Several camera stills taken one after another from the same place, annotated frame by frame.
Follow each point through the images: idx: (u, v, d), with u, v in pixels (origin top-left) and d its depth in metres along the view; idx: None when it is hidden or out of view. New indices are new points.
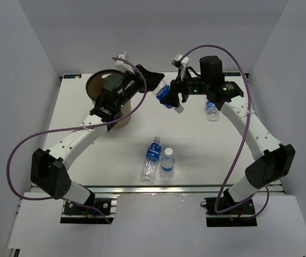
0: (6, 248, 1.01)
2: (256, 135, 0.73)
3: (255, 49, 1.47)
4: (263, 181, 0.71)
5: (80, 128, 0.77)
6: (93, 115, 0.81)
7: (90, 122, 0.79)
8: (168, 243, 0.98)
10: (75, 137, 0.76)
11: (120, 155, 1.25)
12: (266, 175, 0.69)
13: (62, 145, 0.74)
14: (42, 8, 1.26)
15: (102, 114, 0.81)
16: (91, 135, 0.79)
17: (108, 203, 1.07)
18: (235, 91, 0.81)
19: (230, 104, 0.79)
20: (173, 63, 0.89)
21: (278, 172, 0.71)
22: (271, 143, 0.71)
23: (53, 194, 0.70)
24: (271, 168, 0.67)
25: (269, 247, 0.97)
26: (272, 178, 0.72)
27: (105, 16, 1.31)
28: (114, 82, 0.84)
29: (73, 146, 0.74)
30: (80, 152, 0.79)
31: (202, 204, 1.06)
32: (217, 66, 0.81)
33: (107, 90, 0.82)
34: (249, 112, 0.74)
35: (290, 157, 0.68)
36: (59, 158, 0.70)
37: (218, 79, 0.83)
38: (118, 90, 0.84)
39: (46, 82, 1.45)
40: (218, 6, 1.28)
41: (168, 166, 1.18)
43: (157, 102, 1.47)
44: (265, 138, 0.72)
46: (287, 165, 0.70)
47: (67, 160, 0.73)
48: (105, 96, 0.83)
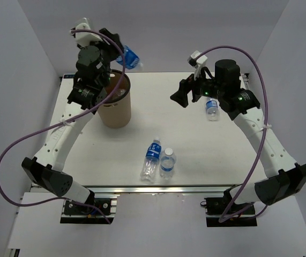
0: (6, 248, 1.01)
2: (270, 153, 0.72)
3: (255, 48, 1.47)
4: (275, 201, 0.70)
5: (60, 125, 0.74)
6: (71, 102, 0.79)
7: (69, 114, 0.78)
8: (168, 242, 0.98)
10: (59, 137, 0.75)
11: (120, 155, 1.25)
12: (279, 196, 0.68)
13: (46, 148, 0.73)
14: (42, 8, 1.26)
15: (82, 97, 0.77)
16: (75, 129, 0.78)
17: (108, 203, 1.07)
18: (251, 102, 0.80)
19: (246, 116, 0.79)
20: (189, 61, 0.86)
21: (291, 191, 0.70)
22: (286, 161, 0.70)
23: (56, 194, 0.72)
24: (284, 189, 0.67)
25: (269, 248, 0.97)
26: (283, 196, 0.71)
27: (106, 16, 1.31)
28: (90, 54, 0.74)
29: (59, 148, 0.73)
30: (68, 149, 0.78)
31: (202, 204, 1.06)
32: (234, 72, 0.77)
33: (84, 66, 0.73)
34: (266, 127, 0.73)
35: (305, 178, 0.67)
36: (48, 165, 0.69)
37: (233, 87, 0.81)
38: (96, 65, 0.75)
39: (46, 82, 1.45)
40: (218, 7, 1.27)
41: (168, 165, 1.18)
43: (157, 102, 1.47)
44: (280, 156, 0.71)
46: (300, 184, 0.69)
47: (56, 162, 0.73)
48: (82, 72, 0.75)
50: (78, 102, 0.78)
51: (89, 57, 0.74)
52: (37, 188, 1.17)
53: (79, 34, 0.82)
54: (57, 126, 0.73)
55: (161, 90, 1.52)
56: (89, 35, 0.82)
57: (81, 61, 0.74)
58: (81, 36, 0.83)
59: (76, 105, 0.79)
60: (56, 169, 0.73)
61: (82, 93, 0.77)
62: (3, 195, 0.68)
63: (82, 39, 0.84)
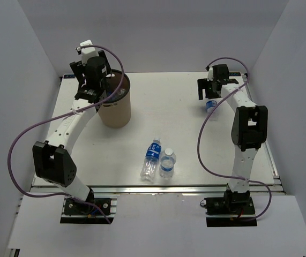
0: (6, 248, 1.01)
2: (238, 99, 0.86)
3: (255, 48, 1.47)
4: (240, 136, 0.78)
5: (71, 113, 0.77)
6: (79, 99, 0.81)
7: (78, 107, 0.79)
8: (168, 243, 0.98)
10: (69, 123, 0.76)
11: (120, 154, 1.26)
12: (242, 127, 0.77)
13: (58, 133, 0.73)
14: (42, 8, 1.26)
15: (88, 95, 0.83)
16: (83, 119, 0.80)
17: (108, 203, 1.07)
18: (232, 80, 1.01)
19: (225, 87, 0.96)
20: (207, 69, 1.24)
21: (257, 132, 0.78)
22: (248, 104, 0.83)
23: (62, 181, 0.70)
24: (246, 120, 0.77)
25: (269, 248, 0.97)
26: (252, 138, 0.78)
27: (106, 16, 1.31)
28: (97, 61, 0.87)
29: (70, 132, 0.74)
30: (76, 137, 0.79)
31: (202, 204, 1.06)
32: (222, 67, 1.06)
33: (92, 67, 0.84)
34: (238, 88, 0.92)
35: (265, 116, 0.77)
36: (60, 144, 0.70)
37: (222, 74, 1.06)
38: (102, 69, 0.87)
39: (46, 82, 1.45)
40: (218, 7, 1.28)
41: (168, 165, 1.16)
43: (157, 101, 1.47)
44: (245, 101, 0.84)
46: (264, 127, 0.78)
47: (67, 145, 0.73)
48: (89, 74, 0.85)
50: (84, 99, 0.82)
51: (96, 62, 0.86)
52: (38, 188, 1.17)
53: (85, 49, 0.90)
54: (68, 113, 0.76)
55: (161, 90, 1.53)
56: (95, 50, 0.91)
57: (89, 65, 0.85)
58: (87, 52, 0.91)
59: (83, 100, 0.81)
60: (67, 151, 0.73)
61: (88, 92, 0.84)
62: (12, 178, 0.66)
63: (88, 54, 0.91)
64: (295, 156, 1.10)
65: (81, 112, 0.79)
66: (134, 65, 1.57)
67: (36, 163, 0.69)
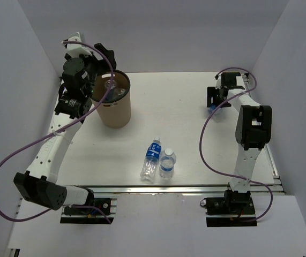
0: (6, 248, 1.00)
2: (242, 101, 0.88)
3: (255, 48, 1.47)
4: (244, 135, 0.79)
5: (50, 135, 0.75)
6: (59, 113, 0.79)
7: (59, 125, 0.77)
8: (168, 242, 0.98)
10: (50, 148, 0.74)
11: (118, 155, 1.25)
12: (246, 125, 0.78)
13: (39, 160, 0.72)
14: (42, 8, 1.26)
15: (69, 107, 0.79)
16: (66, 137, 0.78)
17: (108, 203, 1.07)
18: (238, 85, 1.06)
19: (232, 90, 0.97)
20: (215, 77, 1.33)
21: (261, 131, 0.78)
22: (253, 104, 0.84)
23: (51, 207, 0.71)
24: (249, 118, 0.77)
25: (268, 248, 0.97)
26: (256, 137, 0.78)
27: (105, 16, 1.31)
28: (75, 66, 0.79)
29: (52, 159, 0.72)
30: (60, 158, 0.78)
31: (202, 204, 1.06)
32: (230, 75, 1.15)
33: (69, 76, 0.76)
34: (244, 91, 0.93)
35: (268, 115, 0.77)
36: (42, 176, 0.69)
37: (229, 81, 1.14)
38: (81, 75, 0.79)
39: (46, 83, 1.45)
40: (218, 7, 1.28)
41: (168, 165, 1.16)
43: (157, 101, 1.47)
44: (249, 102, 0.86)
46: (268, 127, 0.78)
47: (51, 173, 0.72)
48: (68, 84, 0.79)
50: (66, 113, 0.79)
51: (74, 68, 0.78)
52: None
53: (71, 44, 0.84)
54: (47, 136, 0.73)
55: (161, 90, 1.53)
56: (81, 46, 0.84)
57: (66, 72, 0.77)
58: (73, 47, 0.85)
59: (64, 115, 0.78)
60: (51, 180, 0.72)
61: (69, 104, 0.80)
62: None
63: (74, 51, 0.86)
64: (295, 156, 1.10)
65: (61, 131, 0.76)
66: (134, 65, 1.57)
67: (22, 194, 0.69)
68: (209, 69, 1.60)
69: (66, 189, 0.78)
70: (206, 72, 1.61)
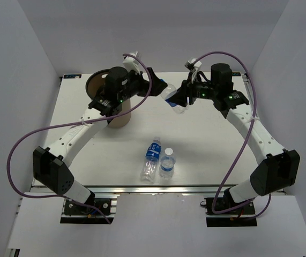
0: (6, 248, 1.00)
2: (259, 140, 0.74)
3: (255, 48, 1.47)
4: (267, 189, 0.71)
5: (79, 122, 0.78)
6: (91, 108, 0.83)
7: (88, 117, 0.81)
8: (168, 242, 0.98)
10: (75, 133, 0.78)
11: (120, 155, 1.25)
12: (271, 182, 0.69)
13: (61, 142, 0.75)
14: (42, 7, 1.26)
15: (101, 105, 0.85)
16: (90, 130, 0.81)
17: (108, 203, 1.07)
18: (240, 99, 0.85)
19: (235, 111, 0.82)
20: (186, 66, 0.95)
21: (285, 179, 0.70)
22: (274, 148, 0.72)
23: (56, 190, 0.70)
24: (274, 173, 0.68)
25: (268, 248, 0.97)
26: (278, 186, 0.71)
27: (106, 16, 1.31)
28: (119, 73, 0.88)
29: (73, 143, 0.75)
30: (80, 146, 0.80)
31: (202, 204, 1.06)
32: (226, 75, 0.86)
33: (112, 78, 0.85)
34: (254, 118, 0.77)
35: (296, 164, 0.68)
36: (60, 155, 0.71)
37: (226, 87, 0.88)
38: (122, 81, 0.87)
39: (46, 83, 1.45)
40: (218, 7, 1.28)
41: (168, 166, 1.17)
43: (157, 102, 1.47)
44: (269, 142, 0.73)
46: (293, 174, 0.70)
47: (67, 156, 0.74)
48: (108, 85, 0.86)
50: (97, 109, 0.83)
51: (118, 74, 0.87)
52: (38, 189, 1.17)
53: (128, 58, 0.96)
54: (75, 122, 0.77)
55: None
56: (133, 60, 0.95)
57: (110, 76, 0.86)
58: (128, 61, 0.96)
59: (96, 111, 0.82)
60: (66, 162, 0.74)
61: (103, 103, 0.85)
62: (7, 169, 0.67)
63: (129, 64, 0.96)
64: None
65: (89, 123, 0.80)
66: None
67: (33, 167, 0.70)
68: (208, 69, 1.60)
69: (73, 180, 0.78)
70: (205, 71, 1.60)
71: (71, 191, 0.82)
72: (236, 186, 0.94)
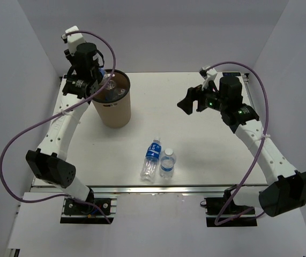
0: (6, 248, 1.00)
2: (270, 160, 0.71)
3: (255, 48, 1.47)
4: (277, 210, 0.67)
5: (59, 115, 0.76)
6: (67, 94, 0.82)
7: (67, 105, 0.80)
8: (168, 242, 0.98)
10: (60, 126, 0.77)
11: (120, 155, 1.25)
12: (282, 202, 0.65)
13: (49, 138, 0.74)
14: (42, 8, 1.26)
15: (77, 87, 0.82)
16: (74, 117, 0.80)
17: (108, 203, 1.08)
18: (251, 115, 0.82)
19: (245, 127, 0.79)
20: (199, 72, 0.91)
21: (296, 201, 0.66)
22: (285, 169, 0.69)
23: (61, 183, 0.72)
24: (286, 194, 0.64)
25: (268, 248, 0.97)
26: (289, 208, 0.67)
27: (106, 17, 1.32)
28: (87, 47, 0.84)
29: (61, 136, 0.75)
30: (69, 136, 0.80)
31: (202, 204, 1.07)
32: (237, 89, 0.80)
33: (82, 54, 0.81)
34: (264, 136, 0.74)
35: None
36: (53, 153, 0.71)
37: (236, 100, 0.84)
38: (93, 56, 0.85)
39: (46, 83, 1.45)
40: (218, 7, 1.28)
41: (168, 165, 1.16)
43: (157, 102, 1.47)
44: (280, 163, 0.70)
46: (305, 194, 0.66)
47: (60, 151, 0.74)
48: (80, 62, 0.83)
50: (74, 93, 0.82)
51: (86, 48, 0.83)
52: (38, 189, 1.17)
53: (72, 36, 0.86)
54: (56, 115, 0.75)
55: (160, 90, 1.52)
56: (82, 36, 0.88)
57: (79, 52, 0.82)
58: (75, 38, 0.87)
59: (72, 96, 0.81)
60: (61, 157, 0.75)
61: (76, 83, 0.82)
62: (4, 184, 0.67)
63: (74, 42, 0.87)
64: (295, 156, 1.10)
65: (69, 111, 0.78)
66: (134, 65, 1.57)
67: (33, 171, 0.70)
68: None
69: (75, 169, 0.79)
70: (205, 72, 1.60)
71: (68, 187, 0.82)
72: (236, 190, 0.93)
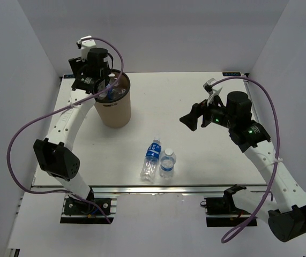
0: (6, 248, 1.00)
2: (283, 187, 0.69)
3: (255, 48, 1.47)
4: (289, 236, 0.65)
5: (68, 107, 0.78)
6: (75, 89, 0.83)
7: (76, 99, 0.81)
8: (168, 242, 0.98)
10: (68, 118, 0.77)
11: (120, 155, 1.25)
12: (295, 230, 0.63)
13: (57, 129, 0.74)
14: (42, 8, 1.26)
15: (84, 84, 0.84)
16: (81, 112, 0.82)
17: (108, 203, 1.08)
18: (261, 135, 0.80)
19: (256, 150, 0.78)
20: (204, 87, 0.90)
21: None
22: (299, 196, 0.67)
23: (66, 175, 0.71)
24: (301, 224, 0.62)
25: (268, 248, 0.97)
26: (299, 233, 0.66)
27: (106, 16, 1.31)
28: (99, 48, 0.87)
29: (69, 128, 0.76)
30: (76, 129, 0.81)
31: (202, 204, 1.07)
32: (245, 107, 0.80)
33: (94, 54, 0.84)
34: (277, 160, 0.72)
35: None
36: (60, 142, 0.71)
37: (244, 119, 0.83)
38: (104, 58, 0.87)
39: (46, 83, 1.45)
40: (218, 7, 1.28)
41: (168, 165, 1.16)
43: (157, 101, 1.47)
44: (293, 191, 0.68)
46: None
47: (67, 141, 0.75)
48: (91, 61, 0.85)
50: (81, 89, 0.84)
51: (98, 50, 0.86)
52: (38, 188, 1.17)
53: (86, 42, 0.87)
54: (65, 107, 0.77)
55: (161, 91, 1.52)
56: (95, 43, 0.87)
57: (91, 53, 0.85)
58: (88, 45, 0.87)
59: (80, 91, 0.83)
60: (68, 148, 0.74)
61: (84, 81, 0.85)
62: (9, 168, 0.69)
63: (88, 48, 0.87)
64: (295, 156, 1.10)
65: (78, 105, 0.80)
66: (134, 65, 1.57)
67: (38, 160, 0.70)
68: (208, 69, 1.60)
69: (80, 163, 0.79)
70: (205, 71, 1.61)
71: (72, 182, 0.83)
72: (239, 192, 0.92)
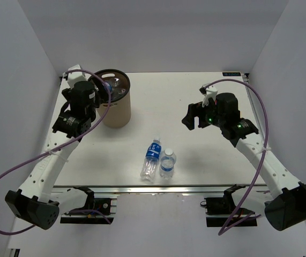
0: (6, 248, 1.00)
2: (273, 173, 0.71)
3: (255, 48, 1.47)
4: (283, 223, 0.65)
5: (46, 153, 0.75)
6: (56, 131, 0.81)
7: (55, 143, 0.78)
8: (168, 243, 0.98)
10: (45, 166, 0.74)
11: (120, 155, 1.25)
12: (288, 215, 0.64)
13: (32, 180, 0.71)
14: (42, 8, 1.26)
15: (67, 125, 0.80)
16: (61, 157, 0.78)
17: (108, 203, 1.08)
18: (250, 128, 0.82)
19: (246, 141, 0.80)
20: (200, 90, 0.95)
21: (302, 212, 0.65)
22: (289, 181, 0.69)
23: (41, 226, 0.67)
24: (292, 206, 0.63)
25: (269, 249, 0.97)
26: (295, 220, 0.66)
27: (105, 16, 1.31)
28: (85, 85, 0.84)
29: (45, 179, 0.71)
30: (54, 177, 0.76)
31: (202, 204, 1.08)
32: (232, 104, 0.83)
33: (79, 92, 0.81)
34: (265, 148, 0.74)
35: None
36: (34, 196, 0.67)
37: (233, 115, 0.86)
38: (89, 95, 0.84)
39: (46, 83, 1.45)
40: (218, 7, 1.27)
41: (168, 165, 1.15)
43: (157, 101, 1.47)
44: (283, 175, 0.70)
46: None
47: (42, 194, 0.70)
48: (75, 100, 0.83)
50: (63, 131, 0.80)
51: (84, 87, 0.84)
52: None
53: (72, 74, 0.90)
54: (42, 155, 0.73)
55: (161, 91, 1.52)
56: (81, 74, 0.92)
57: (76, 90, 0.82)
58: (74, 76, 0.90)
59: (61, 134, 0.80)
60: (43, 200, 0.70)
61: (67, 121, 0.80)
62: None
63: (74, 80, 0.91)
64: (295, 156, 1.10)
65: (57, 150, 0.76)
66: (134, 65, 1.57)
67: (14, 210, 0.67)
68: (208, 69, 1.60)
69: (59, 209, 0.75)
70: (205, 71, 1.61)
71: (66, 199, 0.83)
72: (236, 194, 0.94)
